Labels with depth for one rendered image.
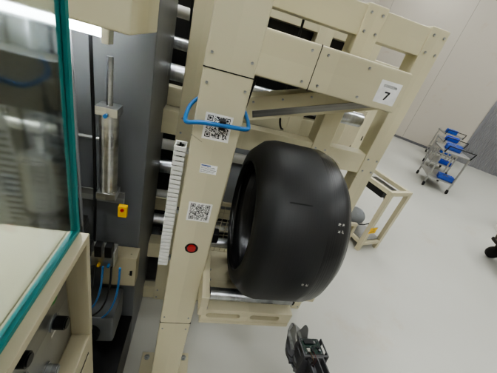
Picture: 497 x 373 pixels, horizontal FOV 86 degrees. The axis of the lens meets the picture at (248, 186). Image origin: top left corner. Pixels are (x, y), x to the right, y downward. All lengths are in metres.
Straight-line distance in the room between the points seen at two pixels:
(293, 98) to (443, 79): 10.62
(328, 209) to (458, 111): 10.97
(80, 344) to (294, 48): 1.10
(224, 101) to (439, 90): 11.11
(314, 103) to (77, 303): 1.07
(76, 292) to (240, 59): 0.71
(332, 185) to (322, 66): 0.43
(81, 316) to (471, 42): 11.71
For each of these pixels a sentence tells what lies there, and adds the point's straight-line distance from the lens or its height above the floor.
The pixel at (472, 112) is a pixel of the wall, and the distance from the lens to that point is 11.70.
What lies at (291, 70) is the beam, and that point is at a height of 1.68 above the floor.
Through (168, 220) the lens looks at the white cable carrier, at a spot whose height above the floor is 1.16.
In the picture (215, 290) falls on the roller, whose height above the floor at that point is 0.92.
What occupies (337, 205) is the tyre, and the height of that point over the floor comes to 1.39.
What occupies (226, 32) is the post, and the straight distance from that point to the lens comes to 0.72.
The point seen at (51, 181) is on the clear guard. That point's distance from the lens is 0.56.
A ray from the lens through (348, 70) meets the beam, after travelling 1.09.
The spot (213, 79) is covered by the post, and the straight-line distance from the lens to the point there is 0.72.
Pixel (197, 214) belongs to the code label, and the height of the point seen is 1.21.
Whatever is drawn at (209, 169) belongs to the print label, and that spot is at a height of 1.38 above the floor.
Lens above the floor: 1.74
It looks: 28 degrees down
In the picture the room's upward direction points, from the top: 17 degrees clockwise
